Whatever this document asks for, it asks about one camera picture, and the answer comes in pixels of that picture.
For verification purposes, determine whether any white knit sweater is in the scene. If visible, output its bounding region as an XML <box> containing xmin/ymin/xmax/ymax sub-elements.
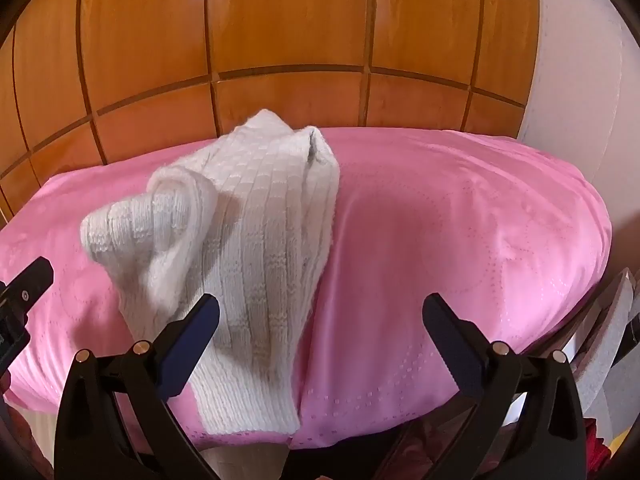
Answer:
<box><xmin>80</xmin><ymin>109</ymin><xmax>342</xmax><ymax>436</ymax></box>

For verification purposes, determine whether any red cloth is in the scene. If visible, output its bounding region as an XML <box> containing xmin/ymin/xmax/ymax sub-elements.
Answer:
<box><xmin>584</xmin><ymin>415</ymin><xmax>640</xmax><ymax>480</ymax></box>

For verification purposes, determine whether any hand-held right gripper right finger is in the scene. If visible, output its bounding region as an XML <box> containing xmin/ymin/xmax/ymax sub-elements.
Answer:
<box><xmin>422</xmin><ymin>294</ymin><xmax>587</xmax><ymax>480</ymax></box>

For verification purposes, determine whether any wooden panelled headboard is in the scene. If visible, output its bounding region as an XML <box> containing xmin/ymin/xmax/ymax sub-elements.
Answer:
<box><xmin>0</xmin><ymin>0</ymin><xmax>543</xmax><ymax>221</ymax></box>

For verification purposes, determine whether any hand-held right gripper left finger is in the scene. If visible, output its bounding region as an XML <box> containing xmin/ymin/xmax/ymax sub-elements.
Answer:
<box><xmin>55</xmin><ymin>294</ymin><xmax>221</xmax><ymax>480</ymax></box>

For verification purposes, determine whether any grey padded board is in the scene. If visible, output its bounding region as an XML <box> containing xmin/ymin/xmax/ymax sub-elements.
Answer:
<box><xmin>570</xmin><ymin>267</ymin><xmax>640</xmax><ymax>411</ymax></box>

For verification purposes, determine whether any pink blanket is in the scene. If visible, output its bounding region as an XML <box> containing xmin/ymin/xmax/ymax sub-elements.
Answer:
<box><xmin>0</xmin><ymin>127</ymin><xmax>613</xmax><ymax>448</ymax></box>

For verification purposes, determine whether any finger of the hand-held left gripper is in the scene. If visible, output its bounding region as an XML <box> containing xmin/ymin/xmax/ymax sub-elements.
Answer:
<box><xmin>0</xmin><ymin>257</ymin><xmax>55</xmax><ymax>322</ymax></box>

